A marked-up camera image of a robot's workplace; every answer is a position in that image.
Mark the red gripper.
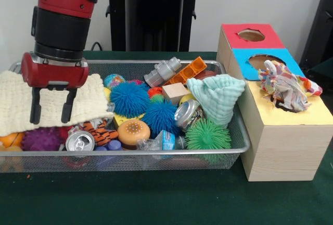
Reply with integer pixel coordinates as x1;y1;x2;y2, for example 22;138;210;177
21;52;89;125

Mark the cream muslin cloth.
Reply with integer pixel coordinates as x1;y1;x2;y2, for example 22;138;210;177
0;70;114;137

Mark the light blue muslin cloth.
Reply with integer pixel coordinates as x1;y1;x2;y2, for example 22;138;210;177
186;75;247;129

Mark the colourful printed paper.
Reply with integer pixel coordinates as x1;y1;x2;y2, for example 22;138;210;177
257;59;323;113

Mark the wooden box with three holes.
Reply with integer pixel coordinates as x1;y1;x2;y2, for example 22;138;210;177
216;23;333;182

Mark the silver drink can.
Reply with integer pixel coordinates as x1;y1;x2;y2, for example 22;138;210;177
65;130;96;152

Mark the large blue spiky ball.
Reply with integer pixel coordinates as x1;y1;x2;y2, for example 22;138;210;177
109;81;151;119

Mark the toy burger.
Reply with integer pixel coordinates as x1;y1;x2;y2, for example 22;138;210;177
117;120;151;150

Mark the silver grey plastic toy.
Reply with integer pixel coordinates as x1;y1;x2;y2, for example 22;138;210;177
144;56;182;88

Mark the crushed printed can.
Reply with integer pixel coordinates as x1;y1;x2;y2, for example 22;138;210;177
174;99;206;132

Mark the orange toy block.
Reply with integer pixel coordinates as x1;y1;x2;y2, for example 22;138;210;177
163;56;208;86

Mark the green spiky ball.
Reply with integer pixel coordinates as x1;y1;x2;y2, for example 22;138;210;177
185;118;232;151

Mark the green covered side table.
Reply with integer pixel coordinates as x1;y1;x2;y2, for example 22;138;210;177
309;58;333;101

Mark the wire mesh bin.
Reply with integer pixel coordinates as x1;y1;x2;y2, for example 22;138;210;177
0;59;251;173

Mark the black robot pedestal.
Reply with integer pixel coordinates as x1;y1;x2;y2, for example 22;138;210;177
100;0;210;52

